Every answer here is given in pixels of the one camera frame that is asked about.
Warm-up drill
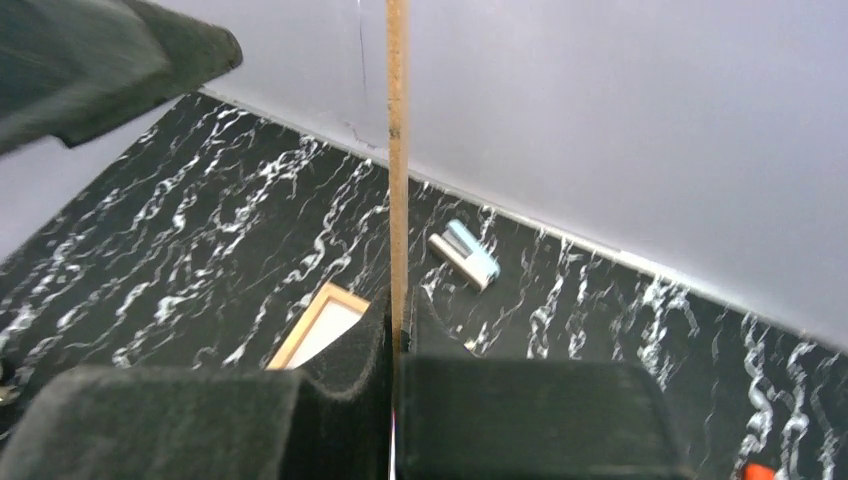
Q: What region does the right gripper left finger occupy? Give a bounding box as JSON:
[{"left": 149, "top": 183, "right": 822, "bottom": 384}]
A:
[{"left": 1, "top": 294, "right": 393, "bottom": 479}]

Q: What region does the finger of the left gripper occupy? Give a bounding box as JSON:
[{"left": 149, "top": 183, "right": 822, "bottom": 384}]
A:
[{"left": 1, "top": 1, "right": 243, "bottom": 154}]

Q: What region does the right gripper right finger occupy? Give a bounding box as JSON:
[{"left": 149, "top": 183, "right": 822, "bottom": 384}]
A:
[{"left": 397, "top": 291, "right": 693, "bottom": 479}]

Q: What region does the wooden picture frame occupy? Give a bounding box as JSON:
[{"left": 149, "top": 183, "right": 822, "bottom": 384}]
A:
[{"left": 265, "top": 282, "right": 370, "bottom": 370}]

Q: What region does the brown cardboard backing board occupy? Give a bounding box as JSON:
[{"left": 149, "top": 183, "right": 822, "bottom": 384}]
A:
[{"left": 385, "top": 0, "right": 409, "bottom": 355}]

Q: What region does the teal white stapler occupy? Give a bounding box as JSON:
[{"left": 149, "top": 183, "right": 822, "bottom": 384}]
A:
[{"left": 428, "top": 219, "right": 501, "bottom": 292}]

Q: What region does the black marker orange cap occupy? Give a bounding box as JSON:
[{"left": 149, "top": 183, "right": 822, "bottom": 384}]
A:
[{"left": 739, "top": 462, "right": 777, "bottom": 480}]

